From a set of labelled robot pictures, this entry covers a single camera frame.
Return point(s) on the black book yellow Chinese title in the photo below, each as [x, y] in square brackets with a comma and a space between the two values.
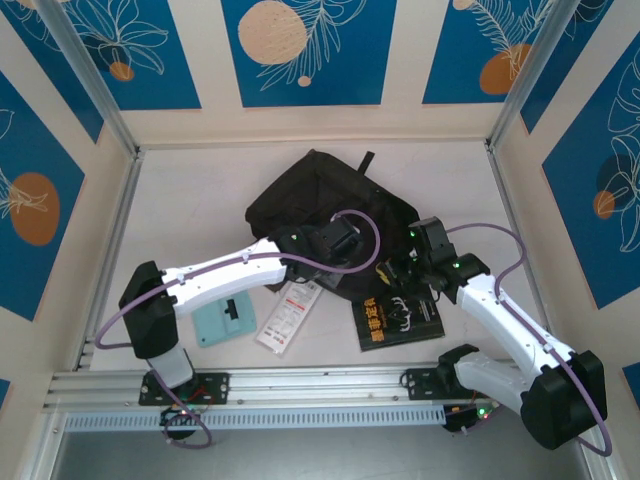
[400, 325]

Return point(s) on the black fabric backpack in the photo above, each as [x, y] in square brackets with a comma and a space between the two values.
[300, 190]

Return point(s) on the clear plastic stationery pack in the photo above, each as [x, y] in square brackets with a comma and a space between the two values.
[290, 320]

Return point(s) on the light blue pencil case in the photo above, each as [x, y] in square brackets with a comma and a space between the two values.
[215, 325]

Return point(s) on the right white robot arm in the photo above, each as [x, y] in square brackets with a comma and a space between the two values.
[505, 320]

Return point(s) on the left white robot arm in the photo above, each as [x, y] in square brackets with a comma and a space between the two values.
[225, 272]

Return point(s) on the wide aluminium extrusion beam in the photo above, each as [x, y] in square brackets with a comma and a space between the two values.
[310, 385]

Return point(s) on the small circuit board green LED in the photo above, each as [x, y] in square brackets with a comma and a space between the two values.
[180, 414]
[475, 414]

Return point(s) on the aluminium table edge rail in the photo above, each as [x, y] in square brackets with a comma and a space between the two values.
[507, 200]
[131, 185]

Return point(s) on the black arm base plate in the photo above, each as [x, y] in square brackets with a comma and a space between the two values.
[420, 382]
[215, 387]

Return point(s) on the aluminium frame post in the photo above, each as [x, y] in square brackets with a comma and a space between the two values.
[540, 60]
[85, 75]

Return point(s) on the aluminium frame bar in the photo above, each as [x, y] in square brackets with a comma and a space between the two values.
[602, 467]
[47, 450]

